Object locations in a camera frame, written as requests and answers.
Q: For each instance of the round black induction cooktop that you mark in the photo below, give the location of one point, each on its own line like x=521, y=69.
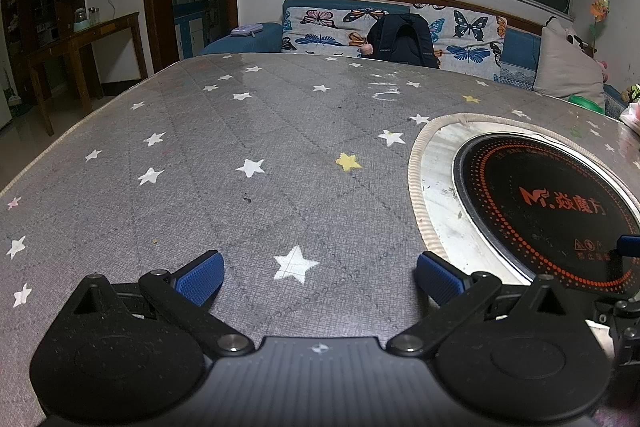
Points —
x=540, y=207

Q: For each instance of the grey star-printed tablecloth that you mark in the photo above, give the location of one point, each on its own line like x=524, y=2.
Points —
x=250, y=132

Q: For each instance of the small clear glass jar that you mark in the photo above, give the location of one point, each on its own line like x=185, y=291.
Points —
x=94, y=16

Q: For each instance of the paper pinwheel flower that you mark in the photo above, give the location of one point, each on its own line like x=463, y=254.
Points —
x=600, y=7

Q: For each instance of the wooden shelf cabinet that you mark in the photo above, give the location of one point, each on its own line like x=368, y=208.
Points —
x=45, y=2

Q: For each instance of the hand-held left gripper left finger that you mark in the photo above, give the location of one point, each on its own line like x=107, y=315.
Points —
x=200, y=278

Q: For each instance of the blue cabinet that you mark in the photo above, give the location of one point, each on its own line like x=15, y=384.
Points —
x=192, y=27

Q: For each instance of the black backpack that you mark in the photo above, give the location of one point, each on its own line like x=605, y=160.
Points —
x=402, y=39

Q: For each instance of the green plastic item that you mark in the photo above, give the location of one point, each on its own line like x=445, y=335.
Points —
x=584, y=101

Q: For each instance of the grey pillow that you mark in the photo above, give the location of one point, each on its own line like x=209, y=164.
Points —
x=567, y=67

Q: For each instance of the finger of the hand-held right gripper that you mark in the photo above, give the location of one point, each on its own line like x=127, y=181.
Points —
x=621, y=324
x=628, y=246

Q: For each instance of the light blue glass jar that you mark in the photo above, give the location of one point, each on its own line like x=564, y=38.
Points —
x=81, y=21

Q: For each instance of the panda plush toy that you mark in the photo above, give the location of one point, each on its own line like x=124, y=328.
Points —
x=577, y=42

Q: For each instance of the purple zip case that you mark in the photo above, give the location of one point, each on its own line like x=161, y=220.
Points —
x=245, y=30

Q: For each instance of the butterfly-printed sofa cover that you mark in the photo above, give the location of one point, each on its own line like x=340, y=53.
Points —
x=320, y=29

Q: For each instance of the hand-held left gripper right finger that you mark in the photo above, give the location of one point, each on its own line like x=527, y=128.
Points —
x=440, y=279

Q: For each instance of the wooden desk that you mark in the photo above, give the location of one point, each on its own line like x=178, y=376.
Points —
x=95, y=32

